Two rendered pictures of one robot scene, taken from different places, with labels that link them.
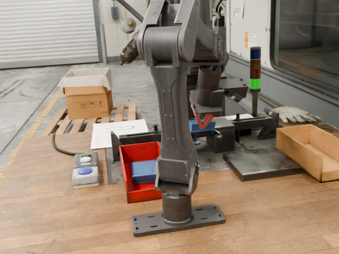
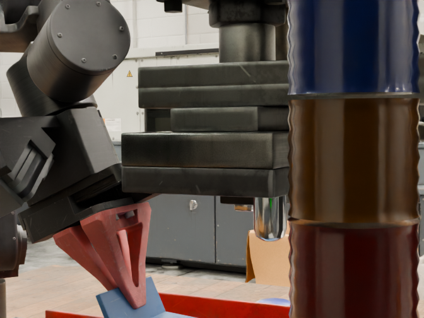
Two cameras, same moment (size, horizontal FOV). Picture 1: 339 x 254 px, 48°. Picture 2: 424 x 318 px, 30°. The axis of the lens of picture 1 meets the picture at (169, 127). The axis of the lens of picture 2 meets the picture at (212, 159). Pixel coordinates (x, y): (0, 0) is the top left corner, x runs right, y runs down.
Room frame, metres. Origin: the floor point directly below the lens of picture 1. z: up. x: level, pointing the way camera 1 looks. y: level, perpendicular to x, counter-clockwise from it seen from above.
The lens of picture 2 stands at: (1.44, -0.52, 1.15)
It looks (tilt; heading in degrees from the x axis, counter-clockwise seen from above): 3 degrees down; 127
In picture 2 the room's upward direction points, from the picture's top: 1 degrees counter-clockwise
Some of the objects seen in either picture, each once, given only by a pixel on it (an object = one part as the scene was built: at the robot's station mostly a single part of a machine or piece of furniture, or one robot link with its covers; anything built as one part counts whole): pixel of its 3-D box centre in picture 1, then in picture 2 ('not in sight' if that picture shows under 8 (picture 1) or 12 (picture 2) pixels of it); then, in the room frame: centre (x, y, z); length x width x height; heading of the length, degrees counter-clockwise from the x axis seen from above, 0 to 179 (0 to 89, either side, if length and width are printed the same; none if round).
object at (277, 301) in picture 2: (85, 172); (274, 308); (0.94, 0.24, 0.93); 0.04 x 0.04 x 0.02
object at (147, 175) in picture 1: (144, 168); not in sight; (0.97, 0.08, 0.92); 0.15 x 0.07 x 0.03; 6
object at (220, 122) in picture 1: (199, 125); not in sight; (1.14, -0.10, 0.98); 0.20 x 0.10 x 0.01; 100
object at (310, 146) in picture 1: (316, 151); not in sight; (0.99, -0.41, 0.93); 0.25 x 0.13 x 0.08; 10
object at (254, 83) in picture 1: (255, 83); not in sight; (1.33, -0.32, 1.07); 0.04 x 0.04 x 0.03
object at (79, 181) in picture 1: (86, 181); not in sight; (0.94, 0.24, 0.90); 0.07 x 0.07 x 0.06; 10
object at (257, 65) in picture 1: (255, 63); (353, 157); (1.33, -0.32, 1.14); 0.04 x 0.04 x 0.03
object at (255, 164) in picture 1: (260, 162); not in sight; (0.98, -0.25, 0.91); 0.17 x 0.16 x 0.02; 100
